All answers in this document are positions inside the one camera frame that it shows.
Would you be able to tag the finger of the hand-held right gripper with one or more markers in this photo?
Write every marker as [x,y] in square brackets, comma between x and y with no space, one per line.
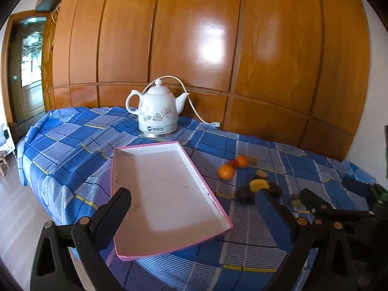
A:
[312,200]
[356,186]

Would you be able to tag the white power plug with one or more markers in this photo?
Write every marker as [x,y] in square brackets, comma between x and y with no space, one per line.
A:
[216,124]

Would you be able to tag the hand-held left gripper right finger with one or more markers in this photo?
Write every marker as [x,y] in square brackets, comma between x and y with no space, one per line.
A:
[272,215]

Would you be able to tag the orange with stem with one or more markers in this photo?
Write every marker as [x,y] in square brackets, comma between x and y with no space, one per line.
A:
[242,161]

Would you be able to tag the red cherry tomato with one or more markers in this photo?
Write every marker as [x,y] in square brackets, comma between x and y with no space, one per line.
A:
[232,164]

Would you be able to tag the wooden glass door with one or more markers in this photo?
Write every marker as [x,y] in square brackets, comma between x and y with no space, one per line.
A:
[30,97]

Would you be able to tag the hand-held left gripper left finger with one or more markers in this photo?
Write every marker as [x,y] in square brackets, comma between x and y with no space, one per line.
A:
[112,212]

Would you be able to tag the dark cut cylinder piece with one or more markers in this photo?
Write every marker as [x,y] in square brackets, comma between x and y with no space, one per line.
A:
[261,174]

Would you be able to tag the pink and white tray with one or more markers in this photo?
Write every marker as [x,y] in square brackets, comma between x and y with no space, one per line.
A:
[169,194]

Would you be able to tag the white appliance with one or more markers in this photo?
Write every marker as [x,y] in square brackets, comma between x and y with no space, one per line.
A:
[6,139]

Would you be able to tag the yellow lemon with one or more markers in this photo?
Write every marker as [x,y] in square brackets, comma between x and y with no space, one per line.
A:
[257,185]

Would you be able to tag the small wooden stool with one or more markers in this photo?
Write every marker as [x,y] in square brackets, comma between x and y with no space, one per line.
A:
[3,163]

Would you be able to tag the steel kettle base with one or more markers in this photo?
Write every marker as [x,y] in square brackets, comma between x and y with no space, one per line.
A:
[157,133]

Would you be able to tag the blue plaid tablecloth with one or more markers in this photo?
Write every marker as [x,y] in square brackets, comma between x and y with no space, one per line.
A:
[75,157]

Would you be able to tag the wooden wardrobe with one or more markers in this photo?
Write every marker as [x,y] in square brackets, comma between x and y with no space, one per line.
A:
[197,36]

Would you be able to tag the dark water chestnut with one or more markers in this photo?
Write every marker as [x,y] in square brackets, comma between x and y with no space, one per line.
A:
[245,194]
[275,189]

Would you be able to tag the small pale yellow round fruit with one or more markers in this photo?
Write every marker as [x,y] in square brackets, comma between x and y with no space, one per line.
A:
[295,202]

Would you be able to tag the small brown round fruit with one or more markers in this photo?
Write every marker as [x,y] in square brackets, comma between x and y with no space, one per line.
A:
[253,160]

